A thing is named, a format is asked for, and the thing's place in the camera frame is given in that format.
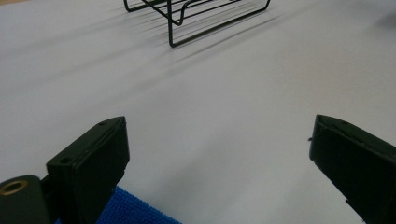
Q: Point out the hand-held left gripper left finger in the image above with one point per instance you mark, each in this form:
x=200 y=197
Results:
x=93 y=161

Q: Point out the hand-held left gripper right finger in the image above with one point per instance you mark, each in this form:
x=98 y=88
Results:
x=358 y=161

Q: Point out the blue sponge block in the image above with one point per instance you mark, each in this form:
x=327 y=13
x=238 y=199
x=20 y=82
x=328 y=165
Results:
x=130 y=208

